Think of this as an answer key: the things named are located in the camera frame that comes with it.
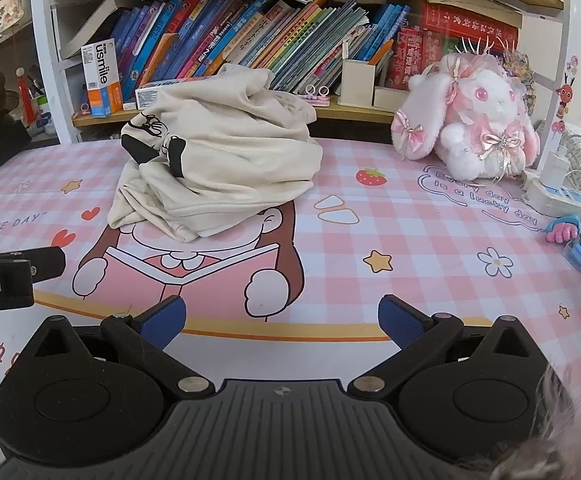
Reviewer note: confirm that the white charger plug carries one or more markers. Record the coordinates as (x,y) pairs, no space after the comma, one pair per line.
(553,167)

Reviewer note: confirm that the red bee wall sticker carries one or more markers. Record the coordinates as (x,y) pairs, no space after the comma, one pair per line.
(564,95)

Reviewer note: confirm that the thick red books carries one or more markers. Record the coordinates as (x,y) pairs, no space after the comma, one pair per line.
(470,22)

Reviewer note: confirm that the pink scissors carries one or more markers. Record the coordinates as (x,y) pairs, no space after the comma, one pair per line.
(315,94)

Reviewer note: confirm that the pink white plush bunny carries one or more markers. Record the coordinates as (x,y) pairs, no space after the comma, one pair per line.
(480,110)

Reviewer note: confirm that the cream pen holder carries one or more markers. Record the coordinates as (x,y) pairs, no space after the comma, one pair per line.
(358,82)

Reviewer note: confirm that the person's fluffy sleeve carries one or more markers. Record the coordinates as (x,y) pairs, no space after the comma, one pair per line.
(545,440)

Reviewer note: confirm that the pink plaid desk mat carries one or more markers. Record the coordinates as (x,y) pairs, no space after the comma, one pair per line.
(420,240)

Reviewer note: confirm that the tall white orange box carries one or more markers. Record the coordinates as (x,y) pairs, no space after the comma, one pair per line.
(101,75)

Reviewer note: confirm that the wooden bookshelf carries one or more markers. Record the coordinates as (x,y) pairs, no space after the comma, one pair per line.
(350,115)

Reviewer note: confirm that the white power strip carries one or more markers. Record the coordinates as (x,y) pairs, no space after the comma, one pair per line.
(550,197)

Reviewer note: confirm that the red tassel ornament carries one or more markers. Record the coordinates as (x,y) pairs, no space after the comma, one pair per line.
(26,97)

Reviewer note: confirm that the glittery ornament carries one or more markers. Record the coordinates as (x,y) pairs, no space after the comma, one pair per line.
(518,70)

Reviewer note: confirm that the cream t-shirt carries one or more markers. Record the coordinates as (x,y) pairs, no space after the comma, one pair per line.
(230,160)

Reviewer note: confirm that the flat white orange box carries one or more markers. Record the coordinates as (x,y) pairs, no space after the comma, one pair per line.
(160,91)

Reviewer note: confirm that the blue pink toy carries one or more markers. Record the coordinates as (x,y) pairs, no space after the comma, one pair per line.
(565,227)

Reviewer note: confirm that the small cream box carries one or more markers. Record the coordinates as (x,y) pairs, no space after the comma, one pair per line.
(389,97)

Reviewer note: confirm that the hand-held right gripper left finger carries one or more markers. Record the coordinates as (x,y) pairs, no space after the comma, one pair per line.
(165,322)

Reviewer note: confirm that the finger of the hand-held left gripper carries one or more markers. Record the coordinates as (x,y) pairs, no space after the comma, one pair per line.
(48,262)

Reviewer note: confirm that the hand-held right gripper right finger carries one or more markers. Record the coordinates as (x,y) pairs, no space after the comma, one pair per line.
(400,322)

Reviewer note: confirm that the row of colourful books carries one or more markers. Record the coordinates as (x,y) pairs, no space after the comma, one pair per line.
(250,35)

